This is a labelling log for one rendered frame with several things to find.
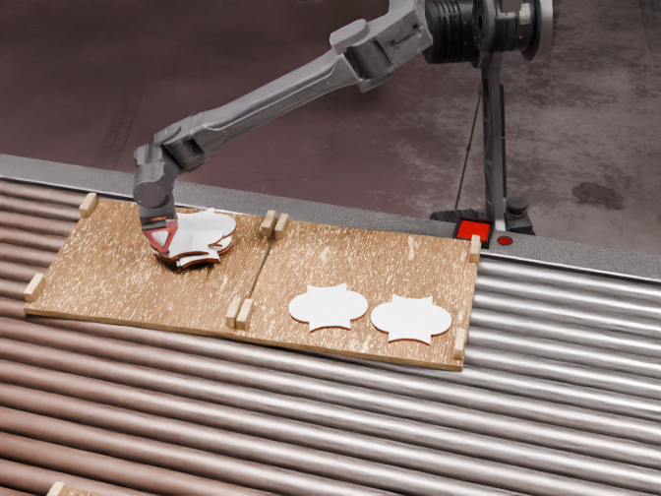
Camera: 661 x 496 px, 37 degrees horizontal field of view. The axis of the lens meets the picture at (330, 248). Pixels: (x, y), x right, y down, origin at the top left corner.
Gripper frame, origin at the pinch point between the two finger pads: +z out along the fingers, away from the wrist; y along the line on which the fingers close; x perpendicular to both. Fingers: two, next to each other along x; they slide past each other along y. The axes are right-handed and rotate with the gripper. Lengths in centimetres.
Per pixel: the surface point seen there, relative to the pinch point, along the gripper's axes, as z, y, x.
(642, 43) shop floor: 96, -217, 237
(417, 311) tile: 4, 28, 43
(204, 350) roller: 7.8, 24.9, 4.2
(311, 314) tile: 4.0, 24.2, 24.3
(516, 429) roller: 6, 57, 51
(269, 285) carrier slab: 5.0, 13.4, 18.5
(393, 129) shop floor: 98, -177, 103
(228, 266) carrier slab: 5.1, 5.6, 12.0
